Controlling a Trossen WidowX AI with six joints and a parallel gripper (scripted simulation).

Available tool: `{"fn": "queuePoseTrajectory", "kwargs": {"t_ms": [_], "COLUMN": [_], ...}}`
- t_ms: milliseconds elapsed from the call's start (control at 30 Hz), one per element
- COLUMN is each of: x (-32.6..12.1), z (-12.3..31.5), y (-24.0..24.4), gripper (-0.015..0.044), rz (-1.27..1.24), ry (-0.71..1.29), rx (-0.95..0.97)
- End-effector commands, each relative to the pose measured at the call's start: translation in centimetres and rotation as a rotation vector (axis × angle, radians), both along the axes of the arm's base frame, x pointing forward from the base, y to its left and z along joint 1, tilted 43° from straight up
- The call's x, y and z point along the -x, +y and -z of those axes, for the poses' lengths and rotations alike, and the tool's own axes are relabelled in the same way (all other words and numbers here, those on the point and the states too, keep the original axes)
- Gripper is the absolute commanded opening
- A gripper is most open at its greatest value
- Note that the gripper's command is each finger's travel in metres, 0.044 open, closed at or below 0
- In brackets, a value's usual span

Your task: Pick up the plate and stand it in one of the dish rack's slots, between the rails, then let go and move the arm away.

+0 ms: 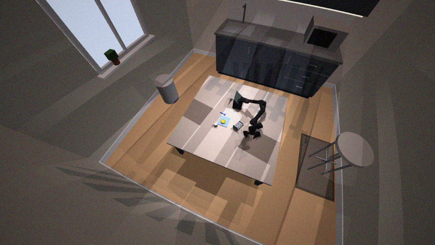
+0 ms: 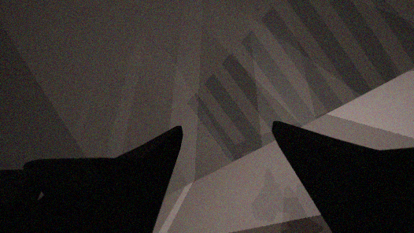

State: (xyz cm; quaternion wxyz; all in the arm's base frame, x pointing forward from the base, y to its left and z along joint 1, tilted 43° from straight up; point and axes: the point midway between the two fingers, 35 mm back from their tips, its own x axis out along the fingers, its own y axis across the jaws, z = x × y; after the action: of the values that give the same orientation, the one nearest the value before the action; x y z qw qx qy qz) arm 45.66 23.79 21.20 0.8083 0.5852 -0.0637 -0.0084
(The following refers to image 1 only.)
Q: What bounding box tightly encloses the blue square mat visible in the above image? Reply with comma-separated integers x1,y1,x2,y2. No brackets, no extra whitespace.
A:
217,115,230,127

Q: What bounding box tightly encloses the grey dish rack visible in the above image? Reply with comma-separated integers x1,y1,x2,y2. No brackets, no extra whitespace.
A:
233,121,243,131

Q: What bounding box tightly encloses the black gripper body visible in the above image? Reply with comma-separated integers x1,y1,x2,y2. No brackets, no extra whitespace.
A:
243,129,260,137

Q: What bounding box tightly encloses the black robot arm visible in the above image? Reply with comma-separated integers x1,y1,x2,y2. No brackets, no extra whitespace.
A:
237,97,266,131

